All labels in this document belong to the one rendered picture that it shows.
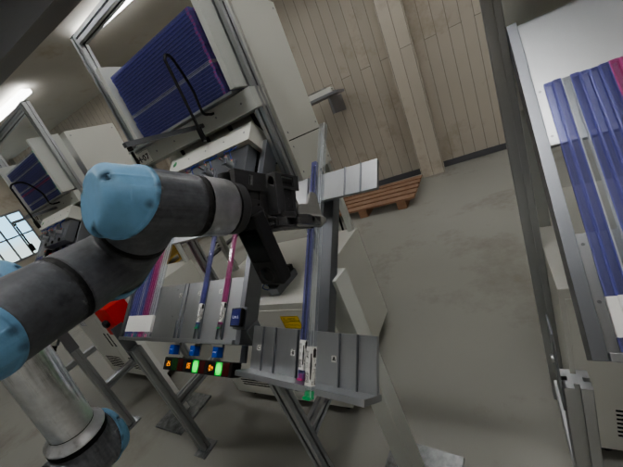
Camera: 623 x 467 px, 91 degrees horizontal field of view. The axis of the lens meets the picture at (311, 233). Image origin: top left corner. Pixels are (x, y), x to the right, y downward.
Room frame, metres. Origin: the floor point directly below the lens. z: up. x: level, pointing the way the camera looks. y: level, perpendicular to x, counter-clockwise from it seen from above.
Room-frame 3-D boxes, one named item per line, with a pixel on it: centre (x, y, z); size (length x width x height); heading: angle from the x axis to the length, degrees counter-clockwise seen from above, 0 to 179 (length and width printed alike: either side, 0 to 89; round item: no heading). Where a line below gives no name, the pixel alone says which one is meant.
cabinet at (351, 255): (1.48, 0.23, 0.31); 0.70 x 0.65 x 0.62; 56
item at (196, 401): (1.51, 1.09, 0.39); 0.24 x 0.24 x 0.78; 56
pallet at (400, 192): (3.83, -0.88, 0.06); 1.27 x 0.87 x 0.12; 60
